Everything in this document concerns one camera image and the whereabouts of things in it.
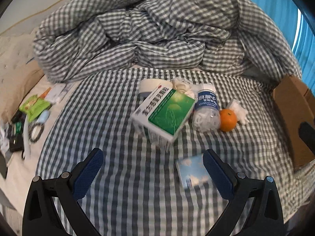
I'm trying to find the crumpled white tissue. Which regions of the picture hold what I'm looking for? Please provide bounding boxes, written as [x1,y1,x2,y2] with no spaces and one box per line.
[170,77,197,96]
[226,100,248,124]

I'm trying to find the green snack packet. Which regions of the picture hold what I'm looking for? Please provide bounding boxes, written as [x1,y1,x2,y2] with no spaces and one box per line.
[19,96,52,122]

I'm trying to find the grey checked duvet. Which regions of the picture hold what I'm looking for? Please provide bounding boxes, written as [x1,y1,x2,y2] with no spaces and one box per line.
[33,0,302,83]

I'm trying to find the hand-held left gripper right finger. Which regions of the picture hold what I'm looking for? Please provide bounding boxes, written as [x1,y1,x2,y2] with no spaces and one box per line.
[202,149,286,236]

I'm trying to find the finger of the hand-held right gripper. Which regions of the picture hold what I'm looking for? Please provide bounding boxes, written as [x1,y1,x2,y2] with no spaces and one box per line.
[298,122,315,143]

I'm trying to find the light blue small case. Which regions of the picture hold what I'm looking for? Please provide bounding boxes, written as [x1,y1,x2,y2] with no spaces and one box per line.
[37,110,51,124]

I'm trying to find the white strip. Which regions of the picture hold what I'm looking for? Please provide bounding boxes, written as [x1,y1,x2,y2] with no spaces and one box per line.
[22,114,32,159]

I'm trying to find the white tube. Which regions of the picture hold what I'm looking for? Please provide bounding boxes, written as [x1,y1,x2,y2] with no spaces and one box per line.
[49,83,74,102]

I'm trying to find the black small device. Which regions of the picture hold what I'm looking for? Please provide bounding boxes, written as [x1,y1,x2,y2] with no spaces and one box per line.
[8,138,24,153]

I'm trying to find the white roll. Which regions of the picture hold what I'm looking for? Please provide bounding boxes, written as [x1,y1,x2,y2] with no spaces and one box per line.
[139,78,173,99]

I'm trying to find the blue curtain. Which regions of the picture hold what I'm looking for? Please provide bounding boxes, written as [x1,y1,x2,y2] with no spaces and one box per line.
[230,0,315,79]

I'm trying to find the plastic bottle with blue label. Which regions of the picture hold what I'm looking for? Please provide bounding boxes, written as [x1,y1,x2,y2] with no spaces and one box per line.
[193,84,221,132]

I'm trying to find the beige pillow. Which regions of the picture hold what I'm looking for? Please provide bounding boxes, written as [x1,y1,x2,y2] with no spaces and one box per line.
[0,61,45,123]

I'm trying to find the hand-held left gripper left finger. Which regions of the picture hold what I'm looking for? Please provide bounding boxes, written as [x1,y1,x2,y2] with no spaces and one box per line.
[23,148,104,236]

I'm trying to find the grey checked bed sheet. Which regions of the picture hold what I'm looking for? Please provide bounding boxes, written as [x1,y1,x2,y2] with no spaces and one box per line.
[36,66,306,236]

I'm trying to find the small sky print pack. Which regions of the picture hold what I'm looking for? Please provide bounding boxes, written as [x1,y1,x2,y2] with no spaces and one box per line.
[175,154,212,190]

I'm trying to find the green and white medicine box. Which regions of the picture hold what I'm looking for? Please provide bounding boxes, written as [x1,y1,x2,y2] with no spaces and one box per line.
[131,85,196,152]

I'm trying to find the brown cardboard box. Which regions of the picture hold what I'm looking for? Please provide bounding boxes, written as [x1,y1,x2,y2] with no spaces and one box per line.
[271,76,315,172]

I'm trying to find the scissors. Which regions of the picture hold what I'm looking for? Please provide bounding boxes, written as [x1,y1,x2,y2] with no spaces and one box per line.
[28,122,46,143]

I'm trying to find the orange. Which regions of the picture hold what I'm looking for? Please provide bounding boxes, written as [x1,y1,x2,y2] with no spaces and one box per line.
[219,109,238,132]

